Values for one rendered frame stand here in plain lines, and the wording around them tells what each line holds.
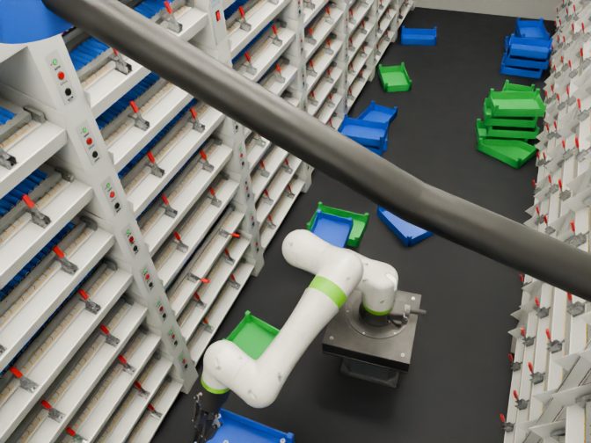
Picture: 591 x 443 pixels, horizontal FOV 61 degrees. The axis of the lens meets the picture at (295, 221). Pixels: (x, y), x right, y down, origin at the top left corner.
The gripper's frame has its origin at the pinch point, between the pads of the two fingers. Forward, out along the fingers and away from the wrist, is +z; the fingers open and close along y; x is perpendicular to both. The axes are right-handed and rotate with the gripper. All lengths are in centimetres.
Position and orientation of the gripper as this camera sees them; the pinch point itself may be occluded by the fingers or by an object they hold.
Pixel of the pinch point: (200, 438)
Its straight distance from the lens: 174.5
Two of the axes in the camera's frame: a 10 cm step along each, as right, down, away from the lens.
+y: -6.1, -5.3, 5.8
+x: -7.4, 1.2, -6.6
